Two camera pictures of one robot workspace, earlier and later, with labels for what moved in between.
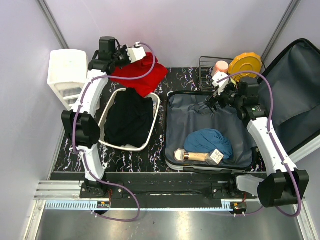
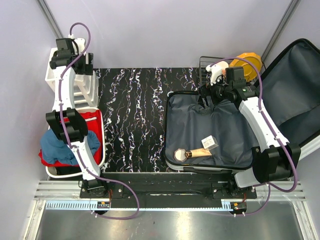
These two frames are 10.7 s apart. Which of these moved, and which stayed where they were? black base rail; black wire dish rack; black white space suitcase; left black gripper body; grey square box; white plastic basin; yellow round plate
Moved: grey square box; white plastic basin; left black gripper body
Stayed: yellow round plate; black base rail; black wire dish rack; black white space suitcase
